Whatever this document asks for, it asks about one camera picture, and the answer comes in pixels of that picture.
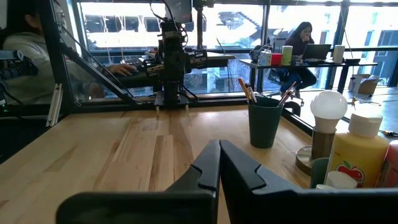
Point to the person's hand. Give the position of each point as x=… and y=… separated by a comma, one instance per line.
x=121, y=69

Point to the large yellow paint bottle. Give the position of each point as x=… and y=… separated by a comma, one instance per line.
x=357, y=155

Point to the red cup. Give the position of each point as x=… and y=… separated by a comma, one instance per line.
x=276, y=59

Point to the pale blue box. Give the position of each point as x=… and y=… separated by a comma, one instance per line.
x=265, y=59

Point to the silver aluminium post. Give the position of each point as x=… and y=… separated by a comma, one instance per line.
x=55, y=102

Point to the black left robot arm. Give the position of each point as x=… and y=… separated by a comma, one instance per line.
x=172, y=62

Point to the teal ribbed plastic cup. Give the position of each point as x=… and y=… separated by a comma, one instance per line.
x=264, y=130

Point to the pale green tall cup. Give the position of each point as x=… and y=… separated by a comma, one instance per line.
x=287, y=56

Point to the black screen on pole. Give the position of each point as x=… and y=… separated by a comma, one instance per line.
x=180, y=11

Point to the long black table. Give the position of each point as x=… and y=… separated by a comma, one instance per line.
x=326, y=64

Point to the grey laptop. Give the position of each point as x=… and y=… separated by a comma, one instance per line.
x=317, y=51

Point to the black bag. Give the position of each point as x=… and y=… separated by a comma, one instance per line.
x=255, y=53

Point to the large pink paint bottle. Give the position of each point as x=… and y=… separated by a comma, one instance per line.
x=390, y=168

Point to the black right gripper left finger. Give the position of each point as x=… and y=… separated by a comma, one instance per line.
x=205, y=174

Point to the black paintbrush dark bristles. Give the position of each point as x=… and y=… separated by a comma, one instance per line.
x=252, y=93

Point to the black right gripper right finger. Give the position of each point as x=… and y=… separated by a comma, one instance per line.
x=239, y=180

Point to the cardboard box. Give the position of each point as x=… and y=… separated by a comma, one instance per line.
x=367, y=85

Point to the paint brushes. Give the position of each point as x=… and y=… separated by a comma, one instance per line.
x=289, y=90

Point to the person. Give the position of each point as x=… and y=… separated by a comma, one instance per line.
x=25, y=56
x=298, y=43

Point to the white cup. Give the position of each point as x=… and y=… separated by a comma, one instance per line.
x=339, y=54

